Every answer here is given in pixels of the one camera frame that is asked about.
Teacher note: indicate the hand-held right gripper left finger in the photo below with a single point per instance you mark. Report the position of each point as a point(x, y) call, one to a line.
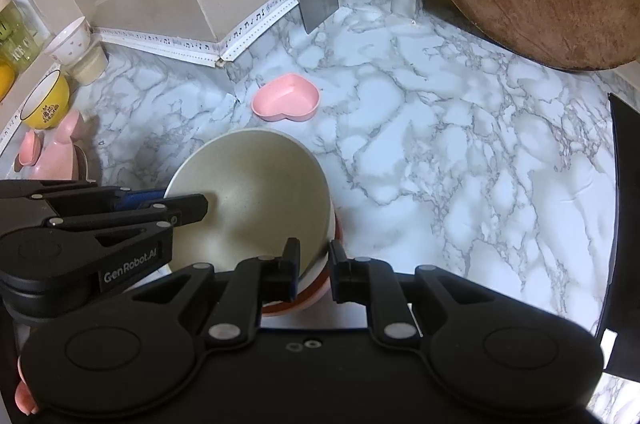
point(295, 271)

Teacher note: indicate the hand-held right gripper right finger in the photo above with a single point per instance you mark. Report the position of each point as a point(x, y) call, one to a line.
point(337, 276)

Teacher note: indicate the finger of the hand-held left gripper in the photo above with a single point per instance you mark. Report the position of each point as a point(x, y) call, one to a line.
point(140, 199)
point(185, 206)

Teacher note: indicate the large cream bowl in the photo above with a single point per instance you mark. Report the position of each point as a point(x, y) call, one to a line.
point(255, 199)

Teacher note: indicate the pink bear-eared bowl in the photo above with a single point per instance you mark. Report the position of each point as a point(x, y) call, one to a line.
point(65, 144)

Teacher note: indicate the person's left hand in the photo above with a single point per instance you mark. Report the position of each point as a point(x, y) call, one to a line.
point(26, 391)

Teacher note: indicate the small pink dish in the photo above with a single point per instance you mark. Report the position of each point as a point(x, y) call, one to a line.
point(29, 149)

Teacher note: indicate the yellow bowl with print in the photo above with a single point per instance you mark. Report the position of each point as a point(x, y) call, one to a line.
point(47, 102)

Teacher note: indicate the pink heart-shaped dish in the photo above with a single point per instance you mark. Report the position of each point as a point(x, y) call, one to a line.
point(285, 97)

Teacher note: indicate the white bowl with pink hearts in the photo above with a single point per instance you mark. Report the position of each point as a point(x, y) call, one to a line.
point(70, 42)

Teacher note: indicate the yellow mug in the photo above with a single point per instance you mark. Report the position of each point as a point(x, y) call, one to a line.
point(5, 79)

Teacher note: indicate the black flat appliance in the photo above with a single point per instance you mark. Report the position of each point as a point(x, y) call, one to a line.
point(625, 229)

